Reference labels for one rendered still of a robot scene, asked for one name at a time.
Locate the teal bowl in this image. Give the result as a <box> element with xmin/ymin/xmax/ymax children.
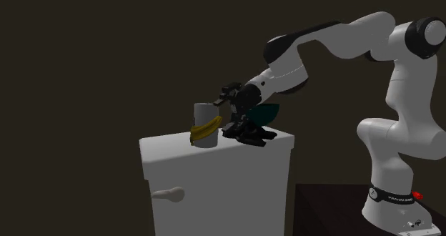
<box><xmin>245</xmin><ymin>103</ymin><xmax>280</xmax><ymax>127</ymax></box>

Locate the yellow banana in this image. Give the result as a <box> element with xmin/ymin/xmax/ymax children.
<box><xmin>189</xmin><ymin>116</ymin><xmax>223</xmax><ymax>146</ymax></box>

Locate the white paper roll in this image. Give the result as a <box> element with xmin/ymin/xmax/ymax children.
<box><xmin>193</xmin><ymin>102</ymin><xmax>219</xmax><ymax>149</ymax></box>

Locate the black crumpled object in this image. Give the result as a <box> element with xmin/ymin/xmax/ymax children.
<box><xmin>222</xmin><ymin>120</ymin><xmax>278</xmax><ymax>147</ymax></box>

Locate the white toilet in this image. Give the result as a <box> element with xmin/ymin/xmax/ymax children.
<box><xmin>139</xmin><ymin>126</ymin><xmax>295</xmax><ymax>236</ymax></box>

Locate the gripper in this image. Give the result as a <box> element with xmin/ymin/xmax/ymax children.
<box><xmin>213</xmin><ymin>82</ymin><xmax>263</xmax><ymax>133</ymax></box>

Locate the dark robot stand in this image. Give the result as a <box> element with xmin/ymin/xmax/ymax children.
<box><xmin>294</xmin><ymin>183</ymin><xmax>446</xmax><ymax>236</ymax></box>

